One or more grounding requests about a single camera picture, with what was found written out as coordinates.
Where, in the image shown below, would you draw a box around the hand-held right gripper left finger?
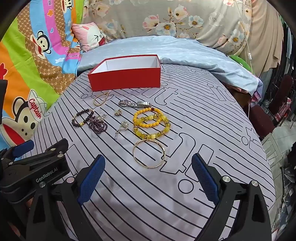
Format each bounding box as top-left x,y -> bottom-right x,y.
24,154 -> 107,241

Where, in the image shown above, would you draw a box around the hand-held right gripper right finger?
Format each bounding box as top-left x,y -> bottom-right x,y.
191,153 -> 272,241

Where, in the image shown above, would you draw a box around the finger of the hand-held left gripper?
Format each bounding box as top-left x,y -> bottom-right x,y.
0,140 -> 35,164
8,138 -> 69,168

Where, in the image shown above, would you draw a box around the purple bead strand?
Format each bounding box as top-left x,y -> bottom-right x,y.
88,117 -> 109,135

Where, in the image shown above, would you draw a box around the gold bangle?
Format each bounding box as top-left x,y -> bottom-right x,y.
132,139 -> 166,169

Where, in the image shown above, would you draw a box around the dark bead bracelet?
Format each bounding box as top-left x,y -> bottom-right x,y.
72,109 -> 95,127

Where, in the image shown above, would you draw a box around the gold bead chain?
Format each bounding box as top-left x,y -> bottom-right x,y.
93,91 -> 111,106

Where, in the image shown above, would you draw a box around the yellow large bead bracelet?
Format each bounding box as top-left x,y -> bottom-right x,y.
132,116 -> 172,140

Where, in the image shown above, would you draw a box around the yellow small bead bracelet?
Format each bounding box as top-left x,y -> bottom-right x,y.
133,108 -> 162,127

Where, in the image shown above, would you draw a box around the red cardboard box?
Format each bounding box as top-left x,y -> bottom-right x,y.
87,54 -> 162,92

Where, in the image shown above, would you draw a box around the grey striped bedsheet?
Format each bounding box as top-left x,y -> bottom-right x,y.
29,64 -> 277,241

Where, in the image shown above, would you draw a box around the silver wristwatch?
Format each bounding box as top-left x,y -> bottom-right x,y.
118,99 -> 152,109

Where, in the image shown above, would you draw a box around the colourful monkey printed blanket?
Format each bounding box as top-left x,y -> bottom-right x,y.
0,0 -> 89,151

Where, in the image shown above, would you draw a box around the dark red chair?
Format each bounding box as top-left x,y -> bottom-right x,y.
250,74 -> 294,139

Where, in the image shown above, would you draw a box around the pink cartoon pillow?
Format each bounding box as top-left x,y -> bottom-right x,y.
71,22 -> 109,52

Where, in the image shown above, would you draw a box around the green plastic item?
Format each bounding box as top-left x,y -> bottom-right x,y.
230,55 -> 251,70

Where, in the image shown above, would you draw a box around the light blue blanket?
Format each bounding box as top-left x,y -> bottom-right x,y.
77,36 -> 263,96

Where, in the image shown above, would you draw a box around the hanging clothes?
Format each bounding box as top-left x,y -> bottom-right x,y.
281,21 -> 296,77

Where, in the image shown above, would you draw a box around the floral grey quilt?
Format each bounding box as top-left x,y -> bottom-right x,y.
82,0 -> 252,57

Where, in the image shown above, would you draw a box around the silver brooch with chain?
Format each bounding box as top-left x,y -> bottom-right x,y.
114,120 -> 129,140

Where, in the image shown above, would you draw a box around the white cable with switch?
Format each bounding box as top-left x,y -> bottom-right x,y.
238,14 -> 253,116

